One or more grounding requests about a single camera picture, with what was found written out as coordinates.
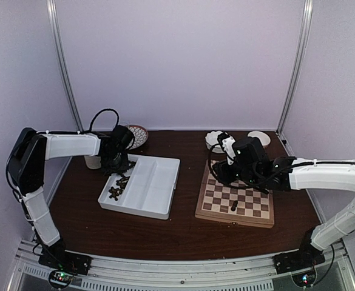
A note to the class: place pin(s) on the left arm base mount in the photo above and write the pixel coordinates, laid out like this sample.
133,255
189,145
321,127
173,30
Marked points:
57,257

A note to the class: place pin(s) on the cream ribbed mug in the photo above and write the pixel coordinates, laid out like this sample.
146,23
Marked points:
93,162

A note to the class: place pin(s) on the white plastic compartment tray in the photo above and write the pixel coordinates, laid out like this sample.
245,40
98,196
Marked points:
149,189

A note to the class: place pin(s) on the wooden chessboard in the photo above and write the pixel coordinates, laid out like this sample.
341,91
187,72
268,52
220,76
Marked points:
217,202

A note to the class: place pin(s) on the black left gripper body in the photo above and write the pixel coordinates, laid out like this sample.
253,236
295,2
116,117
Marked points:
114,165

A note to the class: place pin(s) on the dark chess piece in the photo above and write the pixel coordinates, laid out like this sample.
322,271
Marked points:
234,205

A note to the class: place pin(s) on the left aluminium frame post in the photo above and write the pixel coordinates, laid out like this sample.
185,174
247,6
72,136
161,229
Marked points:
54,23

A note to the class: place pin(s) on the aluminium front rail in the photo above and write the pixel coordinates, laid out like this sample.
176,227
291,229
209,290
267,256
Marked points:
250,273

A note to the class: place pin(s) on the patterned ceramic plate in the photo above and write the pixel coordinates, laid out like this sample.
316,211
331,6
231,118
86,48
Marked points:
140,136

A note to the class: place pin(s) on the white scalloped bowl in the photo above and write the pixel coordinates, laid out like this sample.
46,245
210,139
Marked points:
213,141

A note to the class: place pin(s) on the aluminium frame post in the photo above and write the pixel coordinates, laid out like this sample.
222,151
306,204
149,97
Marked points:
54,23
302,44

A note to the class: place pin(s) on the right aluminium frame post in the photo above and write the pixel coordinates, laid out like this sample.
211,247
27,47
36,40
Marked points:
302,44

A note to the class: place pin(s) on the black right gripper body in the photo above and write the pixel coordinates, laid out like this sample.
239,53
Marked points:
229,178

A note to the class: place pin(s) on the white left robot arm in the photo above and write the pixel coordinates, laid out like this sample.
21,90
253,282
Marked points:
26,166

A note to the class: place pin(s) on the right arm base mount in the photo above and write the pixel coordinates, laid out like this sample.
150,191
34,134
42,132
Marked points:
304,257

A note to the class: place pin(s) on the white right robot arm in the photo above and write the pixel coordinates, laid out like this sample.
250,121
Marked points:
248,162

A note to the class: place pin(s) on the cream round bowl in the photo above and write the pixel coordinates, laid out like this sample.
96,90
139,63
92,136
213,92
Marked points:
263,137

